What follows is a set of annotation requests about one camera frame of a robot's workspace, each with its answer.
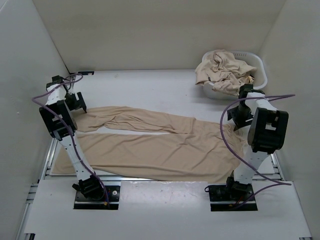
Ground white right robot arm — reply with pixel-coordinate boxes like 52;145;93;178
224;84;289;200

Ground beige clothes pile in basket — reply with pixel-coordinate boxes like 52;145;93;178
195;49;257;97

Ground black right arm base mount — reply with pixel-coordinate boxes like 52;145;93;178
204;184;258;212

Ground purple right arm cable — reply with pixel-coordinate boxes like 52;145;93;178
219;94;296;210

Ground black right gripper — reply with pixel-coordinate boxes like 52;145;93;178
227;103;254;132

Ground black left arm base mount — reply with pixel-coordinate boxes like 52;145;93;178
72;176;121;210

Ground aluminium table rail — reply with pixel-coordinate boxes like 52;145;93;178
24;139;285;208

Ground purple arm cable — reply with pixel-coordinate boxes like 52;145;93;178
31;73;111;205
219;94;296;210

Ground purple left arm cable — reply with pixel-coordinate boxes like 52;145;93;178
31;73;111;205

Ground beige trousers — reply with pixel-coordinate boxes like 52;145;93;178
54;105;248;185

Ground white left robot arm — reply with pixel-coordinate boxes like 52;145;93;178
32;73;105;200

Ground dark label sticker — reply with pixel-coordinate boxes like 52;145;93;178
78;71;95;76

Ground white laundry basket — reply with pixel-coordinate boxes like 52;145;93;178
195;49;268;100

